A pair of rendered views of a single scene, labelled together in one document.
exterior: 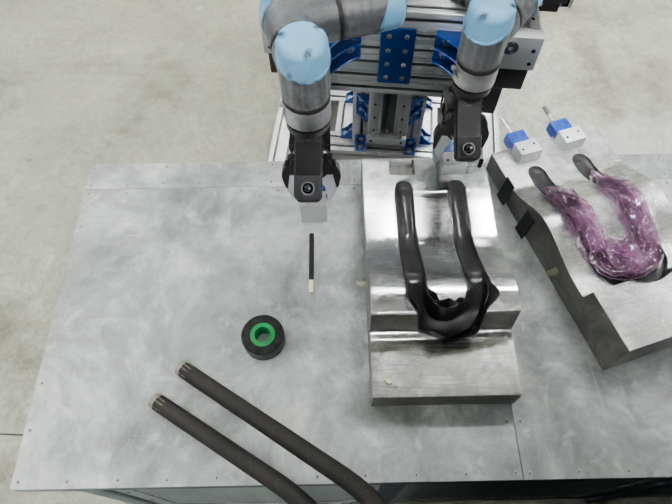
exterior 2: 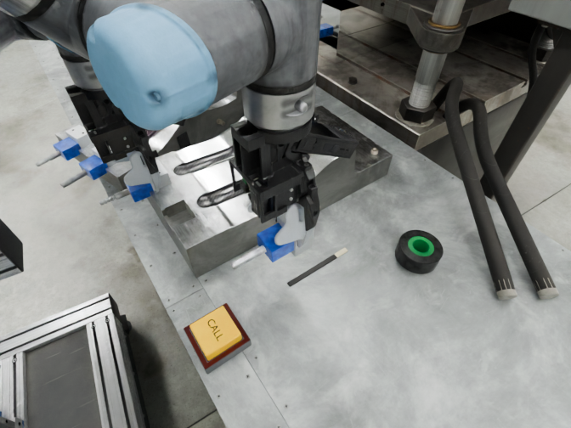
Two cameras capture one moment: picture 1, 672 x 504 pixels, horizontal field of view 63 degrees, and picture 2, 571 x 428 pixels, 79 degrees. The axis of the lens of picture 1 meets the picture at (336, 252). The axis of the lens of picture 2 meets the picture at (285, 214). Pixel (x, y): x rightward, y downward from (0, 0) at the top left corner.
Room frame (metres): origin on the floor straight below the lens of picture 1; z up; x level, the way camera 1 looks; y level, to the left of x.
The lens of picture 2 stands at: (0.80, 0.32, 1.36)
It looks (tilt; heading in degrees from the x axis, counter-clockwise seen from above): 48 degrees down; 235
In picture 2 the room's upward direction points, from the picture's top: straight up
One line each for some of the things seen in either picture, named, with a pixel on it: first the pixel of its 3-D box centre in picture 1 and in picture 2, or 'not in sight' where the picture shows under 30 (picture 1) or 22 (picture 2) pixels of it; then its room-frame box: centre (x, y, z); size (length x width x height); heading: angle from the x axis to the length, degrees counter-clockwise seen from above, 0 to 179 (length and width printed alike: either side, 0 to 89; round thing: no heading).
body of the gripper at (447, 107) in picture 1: (465, 101); (111, 117); (0.75, -0.25, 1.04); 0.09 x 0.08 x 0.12; 0
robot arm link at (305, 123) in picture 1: (305, 107); (280, 98); (0.62, 0.04, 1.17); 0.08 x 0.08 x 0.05
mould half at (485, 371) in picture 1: (433, 266); (269, 162); (0.49, -0.19, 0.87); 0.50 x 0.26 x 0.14; 0
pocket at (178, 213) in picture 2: (400, 171); (180, 220); (0.72, -0.14, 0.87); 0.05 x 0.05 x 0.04; 0
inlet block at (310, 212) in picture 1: (313, 187); (269, 244); (0.64, 0.04, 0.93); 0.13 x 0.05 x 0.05; 0
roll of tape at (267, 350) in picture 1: (263, 337); (418, 250); (0.37, 0.14, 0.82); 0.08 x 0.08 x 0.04
